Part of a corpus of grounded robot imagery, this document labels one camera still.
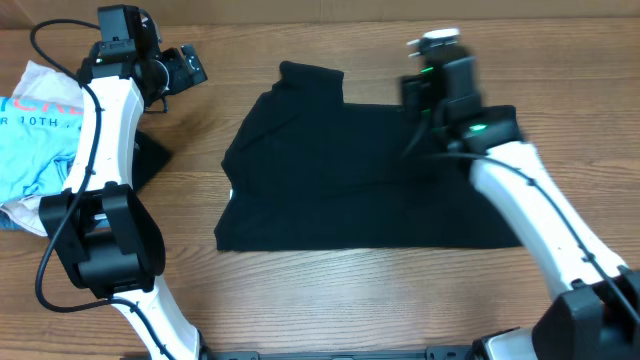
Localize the black t-shirt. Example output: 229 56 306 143
214 61 518 251

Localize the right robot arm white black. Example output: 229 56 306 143
401 28 639 360

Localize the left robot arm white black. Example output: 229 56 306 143
35 40 211 359

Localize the beige folded garment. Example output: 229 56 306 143
1 61 83 236

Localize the light blue printed t-shirt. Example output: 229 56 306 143
1 97 83 203

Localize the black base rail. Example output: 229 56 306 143
201 345 476 360

